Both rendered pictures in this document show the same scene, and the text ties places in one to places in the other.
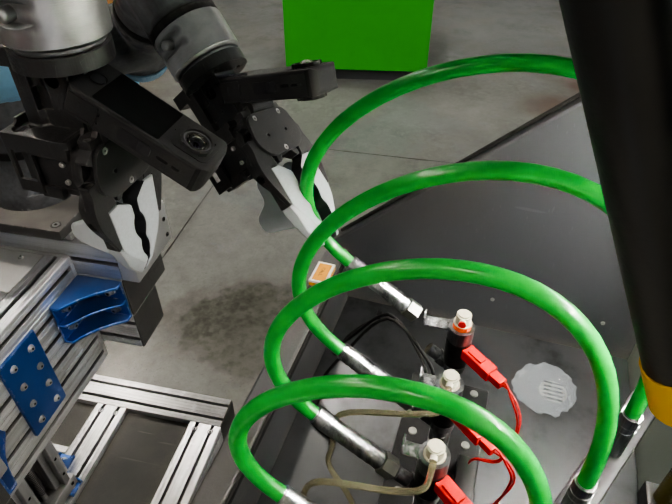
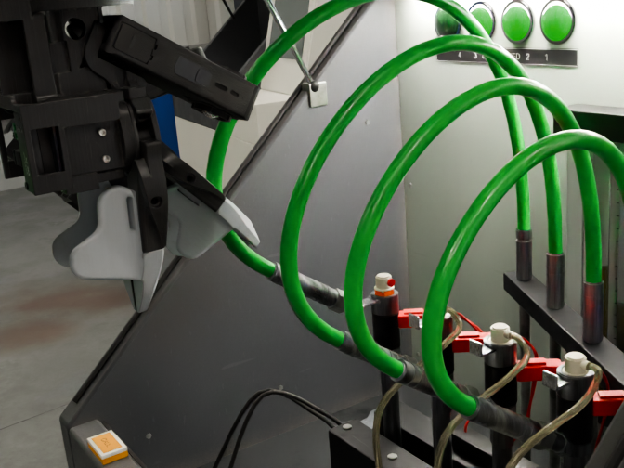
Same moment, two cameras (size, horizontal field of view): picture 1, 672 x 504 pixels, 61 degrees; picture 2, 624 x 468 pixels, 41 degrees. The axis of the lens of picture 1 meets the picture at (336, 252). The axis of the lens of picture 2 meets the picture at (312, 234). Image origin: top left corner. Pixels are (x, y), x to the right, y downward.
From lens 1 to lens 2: 0.54 m
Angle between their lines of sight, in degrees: 49
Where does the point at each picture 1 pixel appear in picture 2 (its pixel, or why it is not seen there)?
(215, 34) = not seen: hidden behind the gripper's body
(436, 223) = (196, 318)
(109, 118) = (168, 47)
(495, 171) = (433, 45)
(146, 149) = (207, 76)
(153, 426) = not seen: outside the picture
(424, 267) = (472, 94)
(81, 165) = (145, 112)
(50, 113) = (64, 78)
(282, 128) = not seen: hidden behind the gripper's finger
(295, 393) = (492, 194)
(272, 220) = (198, 238)
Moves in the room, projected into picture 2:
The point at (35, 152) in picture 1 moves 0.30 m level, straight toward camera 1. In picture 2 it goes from (72, 121) to (613, 87)
